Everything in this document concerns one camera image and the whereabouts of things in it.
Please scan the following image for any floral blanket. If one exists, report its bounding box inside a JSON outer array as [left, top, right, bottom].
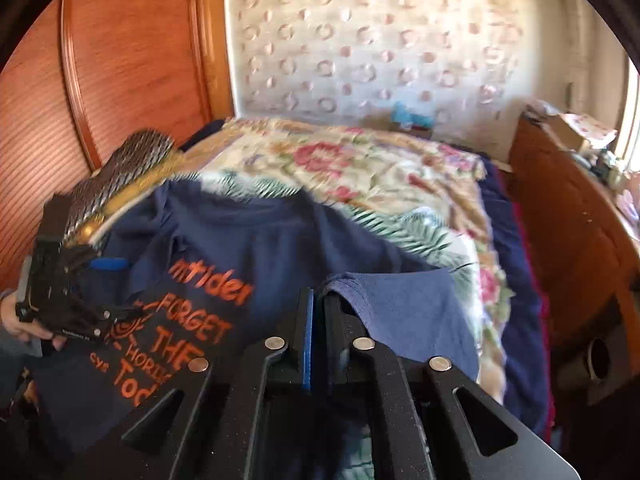
[[190, 117, 516, 406]]

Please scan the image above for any grey cylindrical tube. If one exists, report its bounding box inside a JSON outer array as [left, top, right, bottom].
[[556, 336, 615, 392]]

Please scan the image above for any navy t-shirt orange print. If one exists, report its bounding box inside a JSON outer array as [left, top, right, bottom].
[[30, 177, 481, 461]]

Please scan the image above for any person's left hand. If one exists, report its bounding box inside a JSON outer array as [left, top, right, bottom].
[[0, 292, 68, 353]]

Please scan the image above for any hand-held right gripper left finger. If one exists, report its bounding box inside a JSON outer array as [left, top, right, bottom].
[[65, 287, 322, 480]]

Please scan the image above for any blue box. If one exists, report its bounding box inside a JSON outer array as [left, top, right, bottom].
[[389, 101, 436, 133]]

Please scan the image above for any navy blanket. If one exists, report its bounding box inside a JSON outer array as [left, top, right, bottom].
[[477, 157, 553, 438]]

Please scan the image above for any wooden cabinet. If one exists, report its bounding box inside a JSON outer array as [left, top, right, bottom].
[[507, 115, 640, 361]]

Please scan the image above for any circle patterned sheer curtain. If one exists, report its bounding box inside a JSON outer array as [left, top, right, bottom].
[[222, 0, 561, 128]]

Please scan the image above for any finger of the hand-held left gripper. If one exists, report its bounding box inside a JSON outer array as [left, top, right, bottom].
[[75, 255, 130, 274], [75, 294, 151, 330]]

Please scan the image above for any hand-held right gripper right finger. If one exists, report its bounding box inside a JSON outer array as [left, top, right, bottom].
[[320, 292, 581, 480]]

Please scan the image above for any leaf print bedsheet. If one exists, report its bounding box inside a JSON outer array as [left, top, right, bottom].
[[197, 167, 481, 291]]

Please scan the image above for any cardboard box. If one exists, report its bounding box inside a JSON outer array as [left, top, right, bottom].
[[547, 111, 620, 153]]

